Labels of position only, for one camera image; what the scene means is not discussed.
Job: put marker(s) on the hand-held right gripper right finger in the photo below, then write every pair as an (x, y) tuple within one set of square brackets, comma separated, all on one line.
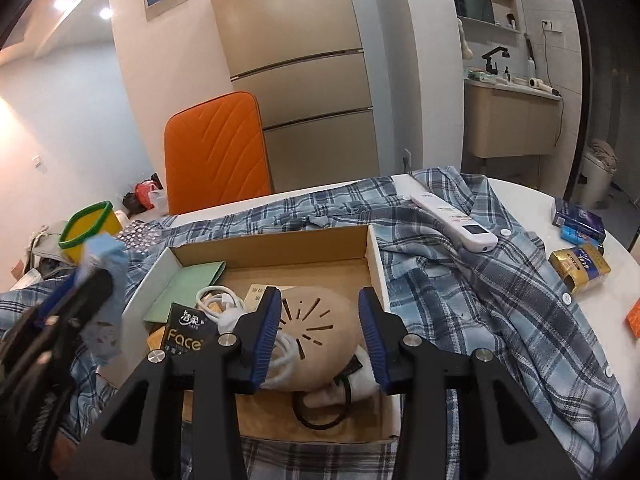
[(372, 340)]

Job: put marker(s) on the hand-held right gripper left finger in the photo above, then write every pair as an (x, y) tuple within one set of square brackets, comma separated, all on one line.
[(265, 340)]

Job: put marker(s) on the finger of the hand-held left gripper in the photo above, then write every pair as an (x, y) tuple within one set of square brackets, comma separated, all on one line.
[(75, 305)]

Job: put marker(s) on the round tan slotted disc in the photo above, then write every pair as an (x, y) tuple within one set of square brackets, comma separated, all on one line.
[(320, 340)]

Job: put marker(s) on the light blue packet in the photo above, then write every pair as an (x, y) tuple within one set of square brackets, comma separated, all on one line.
[(102, 252)]

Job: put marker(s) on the black tissue pack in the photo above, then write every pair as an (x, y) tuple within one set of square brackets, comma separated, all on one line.
[(185, 330)]

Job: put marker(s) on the cardboard box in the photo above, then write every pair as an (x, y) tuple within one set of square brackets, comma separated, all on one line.
[(280, 255)]

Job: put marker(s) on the green packet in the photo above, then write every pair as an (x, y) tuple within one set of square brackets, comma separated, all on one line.
[(180, 290)]

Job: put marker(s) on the beige bag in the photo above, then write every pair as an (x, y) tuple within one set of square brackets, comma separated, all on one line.
[(45, 245)]

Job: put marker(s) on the yellow container with green rim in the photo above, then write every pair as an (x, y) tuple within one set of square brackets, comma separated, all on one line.
[(87, 230)]

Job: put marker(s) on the dotted dark packet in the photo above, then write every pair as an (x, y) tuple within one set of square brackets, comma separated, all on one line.
[(142, 235)]

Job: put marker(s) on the blue plaid shirt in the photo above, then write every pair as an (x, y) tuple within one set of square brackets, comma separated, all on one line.
[(475, 310)]

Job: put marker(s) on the red bag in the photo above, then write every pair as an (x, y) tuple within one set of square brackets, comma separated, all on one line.
[(145, 192)]

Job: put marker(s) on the white remote control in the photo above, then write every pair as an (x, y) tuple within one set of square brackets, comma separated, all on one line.
[(455, 220)]

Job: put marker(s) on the orange chair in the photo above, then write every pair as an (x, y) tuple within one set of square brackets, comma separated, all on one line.
[(215, 155)]

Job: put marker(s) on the gold cigarette pack blue label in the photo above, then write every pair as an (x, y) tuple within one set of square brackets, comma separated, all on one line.
[(580, 270)]

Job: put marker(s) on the small bright blue pack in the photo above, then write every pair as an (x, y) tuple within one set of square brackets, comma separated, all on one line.
[(580, 237)]

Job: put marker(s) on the dark blue cigarette pack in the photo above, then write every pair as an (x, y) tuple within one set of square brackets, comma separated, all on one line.
[(580, 215)]

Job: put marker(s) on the beige refrigerator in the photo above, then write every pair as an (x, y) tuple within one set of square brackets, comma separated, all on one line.
[(300, 85)]

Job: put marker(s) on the beige vanity cabinet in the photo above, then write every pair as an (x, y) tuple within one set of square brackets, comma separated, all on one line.
[(510, 120)]

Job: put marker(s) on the small orange box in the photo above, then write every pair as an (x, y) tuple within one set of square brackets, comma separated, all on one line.
[(634, 320)]

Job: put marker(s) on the ceiling light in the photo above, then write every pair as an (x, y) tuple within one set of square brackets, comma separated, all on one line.
[(104, 12), (60, 5)]

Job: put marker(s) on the white hair dryer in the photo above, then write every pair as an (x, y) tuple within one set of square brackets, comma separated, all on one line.
[(542, 85)]

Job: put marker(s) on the black faucet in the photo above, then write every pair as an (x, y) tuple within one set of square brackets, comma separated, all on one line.
[(492, 57)]

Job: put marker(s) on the black door frame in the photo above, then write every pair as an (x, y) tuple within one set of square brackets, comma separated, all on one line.
[(580, 85)]

